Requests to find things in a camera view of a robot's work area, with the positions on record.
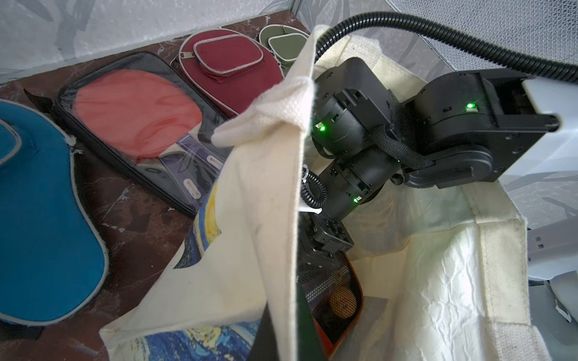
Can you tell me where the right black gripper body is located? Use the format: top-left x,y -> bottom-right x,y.
298,57 -> 403,266

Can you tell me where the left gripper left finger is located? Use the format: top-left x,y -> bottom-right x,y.
247,305 -> 280,361

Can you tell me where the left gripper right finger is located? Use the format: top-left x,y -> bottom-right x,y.
297,284 -> 327,361

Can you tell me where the olive green paddle case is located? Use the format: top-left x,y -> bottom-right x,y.
258,24 -> 309,75

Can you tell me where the maroon paddle case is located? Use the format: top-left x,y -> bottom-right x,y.
177,29 -> 284,118

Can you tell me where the cream canvas tote bag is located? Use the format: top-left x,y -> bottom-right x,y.
100,35 -> 550,360

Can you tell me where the clear case red paddle set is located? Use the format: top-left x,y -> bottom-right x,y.
29,51 -> 230,218

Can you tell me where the blue paddle case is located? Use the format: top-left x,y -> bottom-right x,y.
1,100 -> 109,326

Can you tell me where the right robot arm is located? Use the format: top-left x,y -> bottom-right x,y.
297,11 -> 577,275

